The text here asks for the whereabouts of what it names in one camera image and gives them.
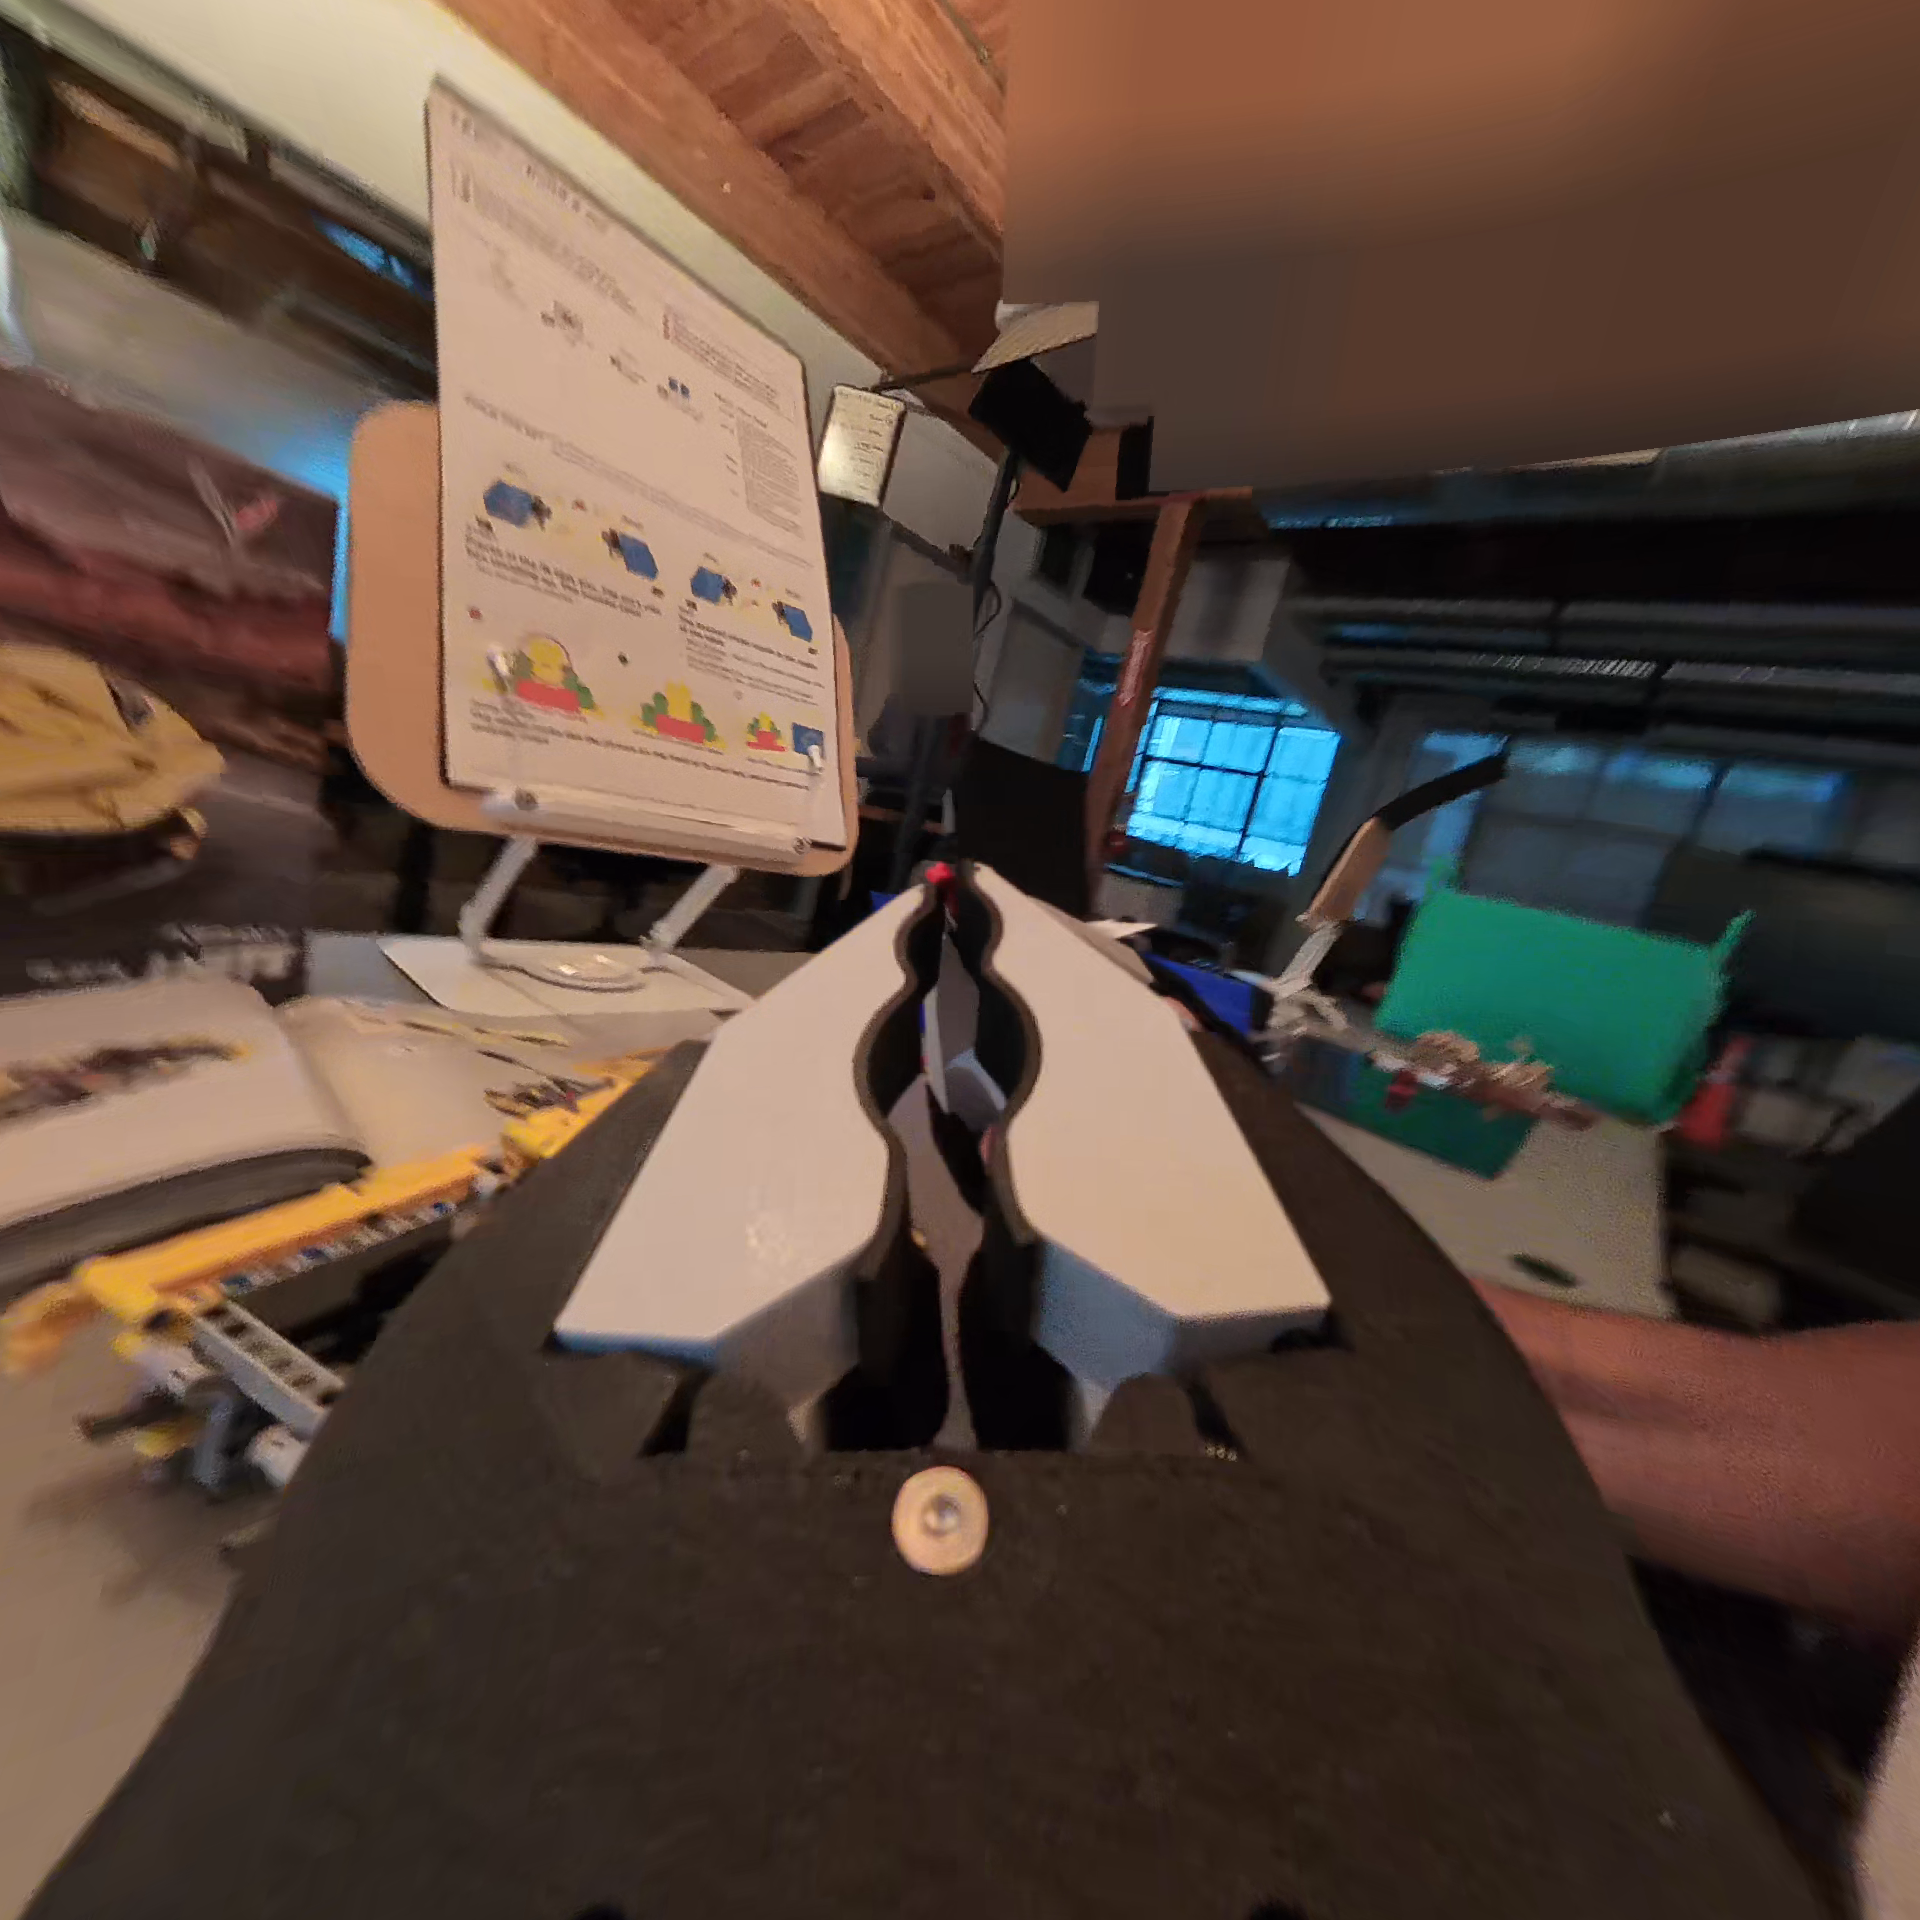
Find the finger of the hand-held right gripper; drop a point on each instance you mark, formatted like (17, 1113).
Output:
(978, 1091)
(949, 1004)

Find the blue storage bin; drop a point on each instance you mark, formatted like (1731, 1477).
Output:
(1208, 997)

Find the yellow toy brick car model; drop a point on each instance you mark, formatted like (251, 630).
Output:
(225, 1260)

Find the small whiteboard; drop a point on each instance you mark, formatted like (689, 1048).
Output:
(860, 444)

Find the toy car set box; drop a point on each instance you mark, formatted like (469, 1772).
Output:
(151, 523)

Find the person's right forearm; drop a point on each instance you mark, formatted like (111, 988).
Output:
(1726, 1441)

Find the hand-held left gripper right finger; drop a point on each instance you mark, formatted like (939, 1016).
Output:
(1170, 1185)

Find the grey hanging heater unit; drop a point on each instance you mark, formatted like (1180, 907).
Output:
(1036, 407)

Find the printed instruction sheet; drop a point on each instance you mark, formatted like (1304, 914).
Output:
(597, 451)

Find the large paned window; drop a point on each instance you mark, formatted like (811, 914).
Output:
(1229, 786)

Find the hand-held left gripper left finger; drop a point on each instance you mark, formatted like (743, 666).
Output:
(718, 1185)

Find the open instruction booklet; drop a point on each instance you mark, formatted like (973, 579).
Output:
(151, 1095)

